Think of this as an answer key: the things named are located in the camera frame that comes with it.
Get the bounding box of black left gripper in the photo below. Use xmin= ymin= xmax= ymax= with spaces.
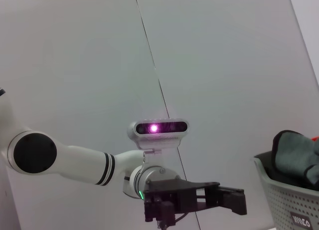
xmin=143 ymin=179 xmax=248 ymax=226

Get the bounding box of grey perforated storage box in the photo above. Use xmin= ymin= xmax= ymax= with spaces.
xmin=253 ymin=156 xmax=319 ymax=230

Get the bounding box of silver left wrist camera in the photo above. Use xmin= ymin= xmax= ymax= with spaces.
xmin=127 ymin=118 xmax=190 ymax=166

